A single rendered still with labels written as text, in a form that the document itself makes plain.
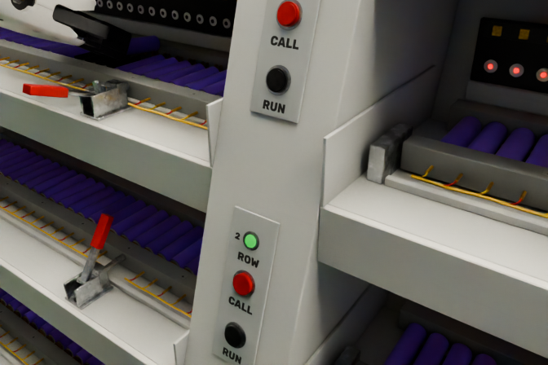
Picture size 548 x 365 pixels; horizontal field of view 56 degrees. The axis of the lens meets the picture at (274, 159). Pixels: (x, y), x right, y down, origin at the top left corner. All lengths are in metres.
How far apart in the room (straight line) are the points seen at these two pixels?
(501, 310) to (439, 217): 0.07
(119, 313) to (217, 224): 0.19
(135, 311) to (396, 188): 0.30
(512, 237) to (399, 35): 0.16
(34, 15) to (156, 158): 0.16
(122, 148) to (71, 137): 0.08
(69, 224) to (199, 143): 0.27
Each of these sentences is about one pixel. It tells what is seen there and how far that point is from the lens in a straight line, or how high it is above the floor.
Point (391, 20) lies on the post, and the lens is 0.38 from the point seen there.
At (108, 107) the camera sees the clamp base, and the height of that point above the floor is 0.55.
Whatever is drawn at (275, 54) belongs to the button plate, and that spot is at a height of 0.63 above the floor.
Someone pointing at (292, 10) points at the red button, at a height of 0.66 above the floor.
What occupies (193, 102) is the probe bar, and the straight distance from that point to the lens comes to 0.46.
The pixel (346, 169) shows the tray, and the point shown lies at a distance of 0.35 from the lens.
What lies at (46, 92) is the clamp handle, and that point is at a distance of 0.47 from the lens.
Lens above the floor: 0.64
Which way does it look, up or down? 13 degrees down
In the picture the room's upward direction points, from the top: 10 degrees clockwise
